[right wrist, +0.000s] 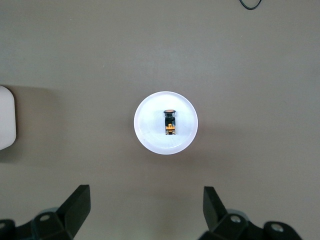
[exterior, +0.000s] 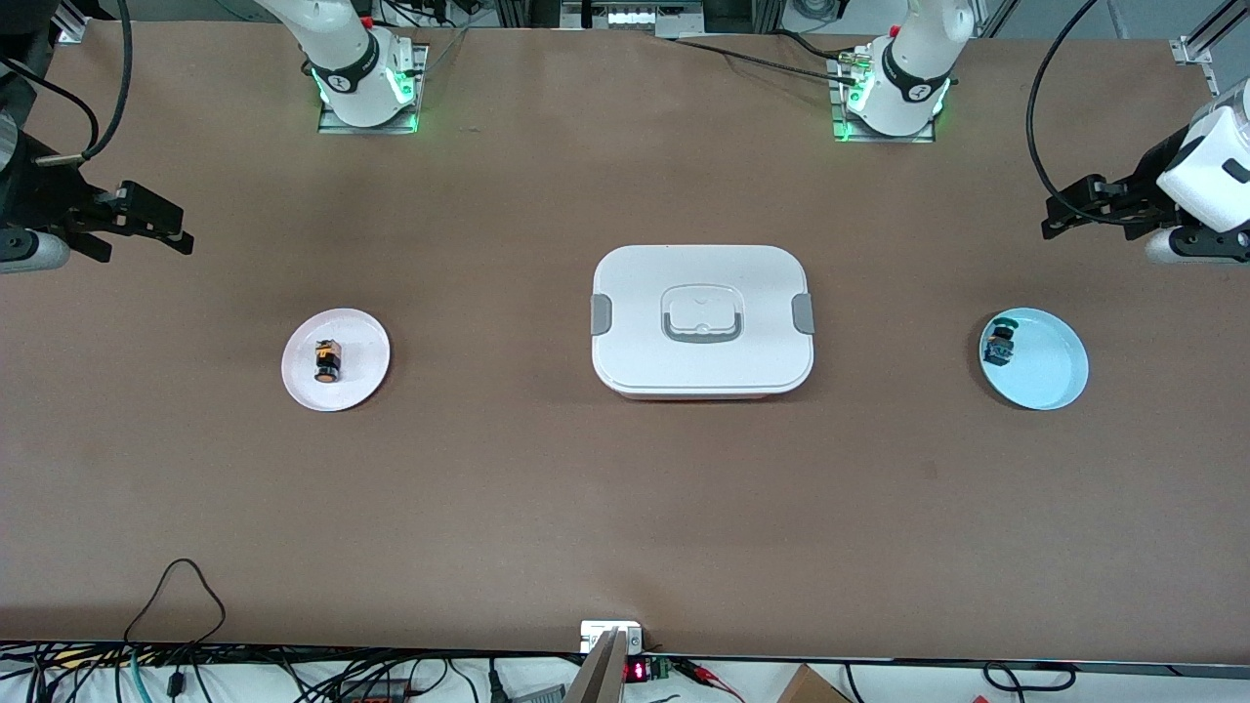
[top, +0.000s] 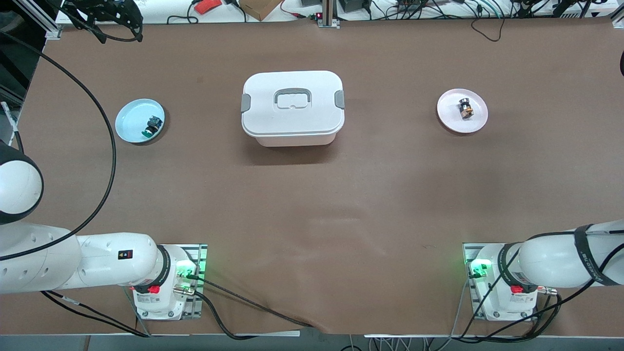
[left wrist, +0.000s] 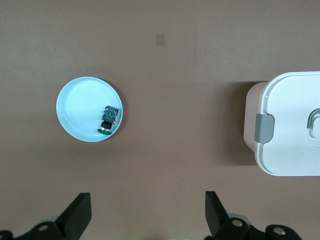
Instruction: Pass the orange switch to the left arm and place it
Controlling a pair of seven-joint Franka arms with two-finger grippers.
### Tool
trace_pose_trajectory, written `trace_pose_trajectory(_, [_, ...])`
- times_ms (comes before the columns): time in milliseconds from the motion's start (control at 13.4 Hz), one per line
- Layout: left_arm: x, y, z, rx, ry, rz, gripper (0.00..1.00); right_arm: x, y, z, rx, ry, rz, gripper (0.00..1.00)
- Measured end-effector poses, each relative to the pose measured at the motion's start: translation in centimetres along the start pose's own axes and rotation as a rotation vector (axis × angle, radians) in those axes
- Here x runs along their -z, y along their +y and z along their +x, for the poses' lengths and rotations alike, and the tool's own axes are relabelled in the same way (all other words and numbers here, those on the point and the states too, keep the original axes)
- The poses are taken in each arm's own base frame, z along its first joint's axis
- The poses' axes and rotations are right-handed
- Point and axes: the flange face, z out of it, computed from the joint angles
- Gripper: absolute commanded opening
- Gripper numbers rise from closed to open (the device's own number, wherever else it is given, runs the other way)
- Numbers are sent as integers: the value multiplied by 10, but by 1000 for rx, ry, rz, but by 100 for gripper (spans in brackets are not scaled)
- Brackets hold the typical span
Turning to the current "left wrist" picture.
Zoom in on brown tape patch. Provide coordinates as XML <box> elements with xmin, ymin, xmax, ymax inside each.
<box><xmin>155</xmin><ymin>34</ymin><xmax>167</xmax><ymax>47</ymax></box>

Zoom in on light blue round plate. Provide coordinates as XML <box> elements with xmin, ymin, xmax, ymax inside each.
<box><xmin>55</xmin><ymin>76</ymin><xmax>127</xmax><ymax>143</ymax></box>

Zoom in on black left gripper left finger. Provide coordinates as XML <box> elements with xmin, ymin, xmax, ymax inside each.
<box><xmin>0</xmin><ymin>192</ymin><xmax>92</xmax><ymax>240</ymax></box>

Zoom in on green push-button switch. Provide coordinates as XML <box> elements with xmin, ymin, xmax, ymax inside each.
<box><xmin>96</xmin><ymin>105</ymin><xmax>119</xmax><ymax>136</ymax></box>

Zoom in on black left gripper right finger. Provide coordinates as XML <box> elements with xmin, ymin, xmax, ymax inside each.
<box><xmin>203</xmin><ymin>191</ymin><xmax>304</xmax><ymax>240</ymax></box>

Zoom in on white lidded box grey clips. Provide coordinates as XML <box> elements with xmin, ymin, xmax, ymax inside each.
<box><xmin>243</xmin><ymin>71</ymin><xmax>320</xmax><ymax>177</ymax></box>

